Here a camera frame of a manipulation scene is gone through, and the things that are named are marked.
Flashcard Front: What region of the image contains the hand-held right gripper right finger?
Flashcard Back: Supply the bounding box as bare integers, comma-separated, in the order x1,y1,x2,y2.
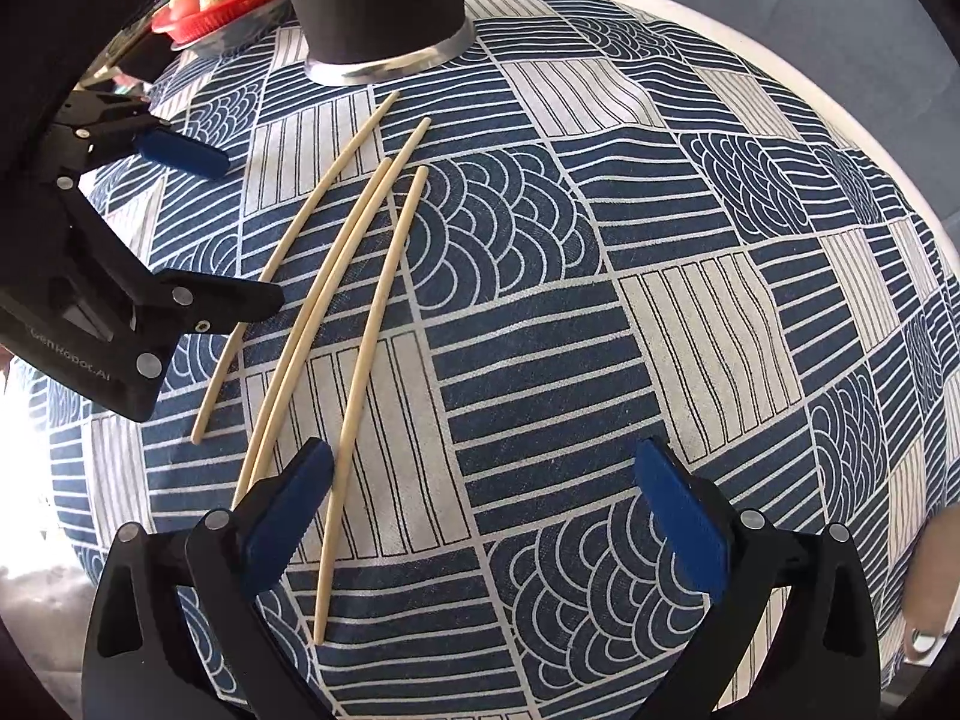
634,436,882,720

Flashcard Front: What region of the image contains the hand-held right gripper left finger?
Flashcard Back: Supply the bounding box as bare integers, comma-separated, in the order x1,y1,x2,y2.
81,439,335,720

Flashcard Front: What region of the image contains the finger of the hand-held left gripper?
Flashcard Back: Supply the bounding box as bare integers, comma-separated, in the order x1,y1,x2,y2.
41,86,230,190
0,165,284,423

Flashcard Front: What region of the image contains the bamboo chopstick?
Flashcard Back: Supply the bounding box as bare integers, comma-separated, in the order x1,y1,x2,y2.
313,166,430,644
190,92,401,445
231,118,434,511
244,159,394,482

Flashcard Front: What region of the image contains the black cylindrical utensil holder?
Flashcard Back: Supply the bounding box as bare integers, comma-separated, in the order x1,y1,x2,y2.
271,0,475,86

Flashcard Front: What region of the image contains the red plastic basket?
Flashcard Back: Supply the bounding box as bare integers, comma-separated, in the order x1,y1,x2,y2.
152,0,292,48

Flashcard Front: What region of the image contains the blue patterned tablecloth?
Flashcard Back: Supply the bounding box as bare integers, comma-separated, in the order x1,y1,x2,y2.
41,0,960,720

